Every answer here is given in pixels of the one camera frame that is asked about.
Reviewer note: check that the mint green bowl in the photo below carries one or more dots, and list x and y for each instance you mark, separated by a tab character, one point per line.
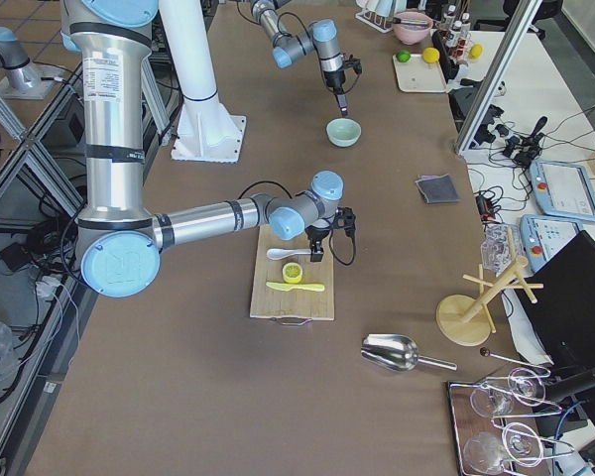
343	132

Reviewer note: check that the yellow plastic knife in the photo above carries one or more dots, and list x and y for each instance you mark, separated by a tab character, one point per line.
286	287

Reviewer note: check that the pink bowl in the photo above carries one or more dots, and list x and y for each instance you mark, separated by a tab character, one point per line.
411	27

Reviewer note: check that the lower teach pendant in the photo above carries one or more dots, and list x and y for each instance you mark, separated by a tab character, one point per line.
544	236

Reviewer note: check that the cream tray with bear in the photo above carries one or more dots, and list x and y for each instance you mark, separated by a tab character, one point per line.
417	76

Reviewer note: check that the green lime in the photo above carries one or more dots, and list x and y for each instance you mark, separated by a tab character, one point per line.
403	56

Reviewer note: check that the aluminium frame post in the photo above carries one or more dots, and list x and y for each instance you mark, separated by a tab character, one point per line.
517	28

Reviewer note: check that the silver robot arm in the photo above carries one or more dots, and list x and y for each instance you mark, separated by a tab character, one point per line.
320	37
119	242

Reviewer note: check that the white pedestal column base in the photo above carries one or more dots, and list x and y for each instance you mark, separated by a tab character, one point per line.
206	131

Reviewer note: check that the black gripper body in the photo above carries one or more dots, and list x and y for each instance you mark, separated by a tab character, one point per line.
318	232
334	80

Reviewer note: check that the metal scoop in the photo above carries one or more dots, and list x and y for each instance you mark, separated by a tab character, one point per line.
398	352

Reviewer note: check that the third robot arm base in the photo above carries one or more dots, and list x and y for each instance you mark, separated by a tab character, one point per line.
23	79

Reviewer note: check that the grey folded cloth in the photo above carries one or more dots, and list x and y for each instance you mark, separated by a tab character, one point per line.
437	189

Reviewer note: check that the black monitor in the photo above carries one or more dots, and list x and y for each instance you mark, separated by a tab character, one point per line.
564	316

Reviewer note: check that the lower wine glass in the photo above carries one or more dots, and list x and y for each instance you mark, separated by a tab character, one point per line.
516	447

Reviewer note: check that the upper wine glass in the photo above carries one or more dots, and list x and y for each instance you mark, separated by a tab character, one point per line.
500	396

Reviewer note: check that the upper teach pendant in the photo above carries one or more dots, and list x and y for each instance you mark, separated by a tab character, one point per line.
563	190

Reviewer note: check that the clear plastic container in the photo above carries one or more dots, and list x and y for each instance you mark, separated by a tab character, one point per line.
497	246

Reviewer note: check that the teach pendant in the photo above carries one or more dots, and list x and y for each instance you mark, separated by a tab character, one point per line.
563	190
544	236

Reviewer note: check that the yellow lemon slice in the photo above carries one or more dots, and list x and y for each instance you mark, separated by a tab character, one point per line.
292	273

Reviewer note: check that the wire glass rack tray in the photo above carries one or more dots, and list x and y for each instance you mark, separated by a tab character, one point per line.
494	424

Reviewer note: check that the wooden cup tree stand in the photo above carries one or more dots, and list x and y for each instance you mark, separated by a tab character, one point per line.
466	320

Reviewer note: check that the white ceramic spoon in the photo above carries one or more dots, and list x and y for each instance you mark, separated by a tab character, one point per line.
276	254

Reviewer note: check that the wine glass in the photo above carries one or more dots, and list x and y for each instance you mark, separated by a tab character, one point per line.
516	447
500	396

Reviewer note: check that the yellow fruit on rack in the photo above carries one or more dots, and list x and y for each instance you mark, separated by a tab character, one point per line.
476	51

